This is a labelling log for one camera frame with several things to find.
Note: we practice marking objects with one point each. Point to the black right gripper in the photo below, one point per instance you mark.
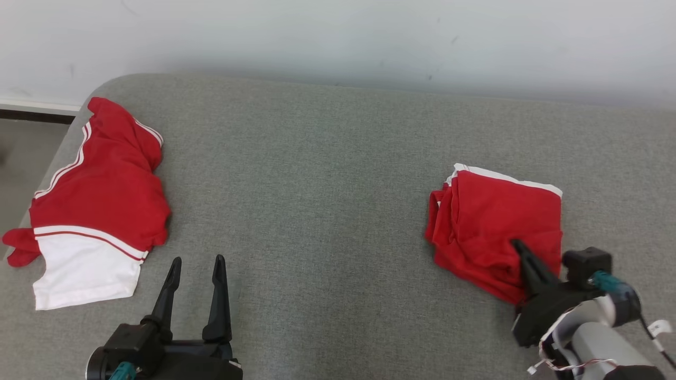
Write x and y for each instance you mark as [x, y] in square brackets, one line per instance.
[544, 314]

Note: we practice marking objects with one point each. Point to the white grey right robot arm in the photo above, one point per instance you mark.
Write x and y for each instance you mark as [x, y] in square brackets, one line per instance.
[597, 343]

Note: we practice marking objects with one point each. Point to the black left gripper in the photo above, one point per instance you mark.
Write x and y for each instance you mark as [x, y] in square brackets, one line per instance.
[195, 364]

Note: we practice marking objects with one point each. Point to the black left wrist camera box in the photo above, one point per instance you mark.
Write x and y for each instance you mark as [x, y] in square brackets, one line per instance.
[129, 343]

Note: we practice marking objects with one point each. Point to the red and white basketball jersey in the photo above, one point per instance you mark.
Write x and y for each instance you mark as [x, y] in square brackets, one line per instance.
[105, 195]

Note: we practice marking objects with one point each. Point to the white and black baseboard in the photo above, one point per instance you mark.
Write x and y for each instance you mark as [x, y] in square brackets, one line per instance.
[31, 110]

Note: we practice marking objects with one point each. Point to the red shorts with white trim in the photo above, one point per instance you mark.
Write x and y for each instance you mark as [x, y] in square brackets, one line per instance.
[491, 227]

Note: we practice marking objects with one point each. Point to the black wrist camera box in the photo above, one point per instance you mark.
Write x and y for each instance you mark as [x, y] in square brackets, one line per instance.
[586, 264]
[129, 343]

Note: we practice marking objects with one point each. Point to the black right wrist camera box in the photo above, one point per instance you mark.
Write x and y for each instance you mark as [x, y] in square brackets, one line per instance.
[586, 264]

